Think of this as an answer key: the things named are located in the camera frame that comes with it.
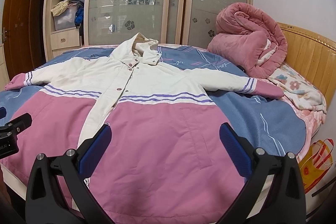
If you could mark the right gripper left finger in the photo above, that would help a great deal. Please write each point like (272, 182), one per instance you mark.
(57, 192)

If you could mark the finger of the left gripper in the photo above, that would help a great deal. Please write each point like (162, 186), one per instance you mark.
(17, 125)

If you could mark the pink and cream hooded jacket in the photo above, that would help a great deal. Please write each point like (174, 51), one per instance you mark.
(165, 163)

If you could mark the yellow red shopping bag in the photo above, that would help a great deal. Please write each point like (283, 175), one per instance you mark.
(316, 163)

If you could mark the blue striped bed sheet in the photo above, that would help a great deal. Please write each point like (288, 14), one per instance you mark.
(271, 124)

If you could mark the brown wooden door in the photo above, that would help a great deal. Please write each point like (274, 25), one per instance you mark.
(23, 46)

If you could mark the clear plastic storage box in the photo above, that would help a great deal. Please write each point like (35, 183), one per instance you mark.
(66, 19)

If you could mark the floral cream blanket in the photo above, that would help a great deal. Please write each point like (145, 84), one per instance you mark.
(298, 90)

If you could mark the beige crumpled cloth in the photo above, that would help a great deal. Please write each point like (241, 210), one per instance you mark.
(59, 8)

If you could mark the blue garment in wardrobe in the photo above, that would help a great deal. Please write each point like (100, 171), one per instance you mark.
(79, 16)

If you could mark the wooden headboard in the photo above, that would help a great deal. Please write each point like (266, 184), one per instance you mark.
(312, 56)

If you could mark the rolled pink quilt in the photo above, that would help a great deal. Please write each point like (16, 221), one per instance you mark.
(250, 38)

